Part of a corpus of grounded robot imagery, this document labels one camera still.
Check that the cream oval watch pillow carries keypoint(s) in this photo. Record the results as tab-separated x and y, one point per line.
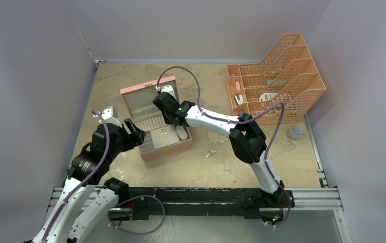
182	133

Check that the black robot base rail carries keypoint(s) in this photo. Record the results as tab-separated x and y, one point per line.
143	202

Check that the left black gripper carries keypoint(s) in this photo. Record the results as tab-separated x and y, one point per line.
135	138

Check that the rhinestone earring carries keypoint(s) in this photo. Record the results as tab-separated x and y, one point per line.
211	153

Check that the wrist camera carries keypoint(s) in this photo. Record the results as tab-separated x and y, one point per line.
110	112
166	88

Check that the clear plastic cup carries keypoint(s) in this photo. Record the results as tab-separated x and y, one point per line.
295	132

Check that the white stapler in organizer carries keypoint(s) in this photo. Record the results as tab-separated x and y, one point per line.
238	99

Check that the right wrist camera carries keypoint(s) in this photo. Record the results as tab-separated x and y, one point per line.
166	88

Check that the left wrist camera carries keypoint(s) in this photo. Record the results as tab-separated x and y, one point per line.
110	112

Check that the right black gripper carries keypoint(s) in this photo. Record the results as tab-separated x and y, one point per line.
168	121

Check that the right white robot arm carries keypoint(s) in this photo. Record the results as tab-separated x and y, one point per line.
247	139

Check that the pink jewelry box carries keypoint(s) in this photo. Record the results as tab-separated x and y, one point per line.
147	117

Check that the orange mesh file organizer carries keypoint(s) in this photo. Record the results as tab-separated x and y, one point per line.
287	69

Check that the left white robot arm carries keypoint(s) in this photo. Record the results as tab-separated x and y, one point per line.
68	221

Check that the white label card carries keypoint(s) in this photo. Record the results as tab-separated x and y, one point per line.
264	97

